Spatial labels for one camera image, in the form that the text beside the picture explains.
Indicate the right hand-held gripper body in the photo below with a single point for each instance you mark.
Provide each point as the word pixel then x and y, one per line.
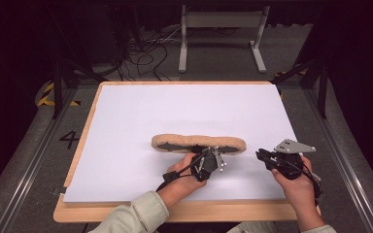
pixel 289 165

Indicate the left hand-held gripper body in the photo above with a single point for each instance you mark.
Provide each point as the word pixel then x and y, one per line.
pixel 205 166

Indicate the person's left hand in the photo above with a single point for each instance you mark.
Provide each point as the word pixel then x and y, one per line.
pixel 181 183

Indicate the person's right hand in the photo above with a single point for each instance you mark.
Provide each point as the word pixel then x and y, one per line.
pixel 299 194

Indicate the white table sheet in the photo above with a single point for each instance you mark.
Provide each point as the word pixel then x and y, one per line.
pixel 175 106

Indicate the black metal stand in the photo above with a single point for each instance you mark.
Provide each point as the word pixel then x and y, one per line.
pixel 57 90
pixel 322 93

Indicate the white metal stand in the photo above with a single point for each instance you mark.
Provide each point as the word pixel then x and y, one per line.
pixel 223 19

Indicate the yellow black hazard tape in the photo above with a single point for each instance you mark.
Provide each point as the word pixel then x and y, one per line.
pixel 47 93

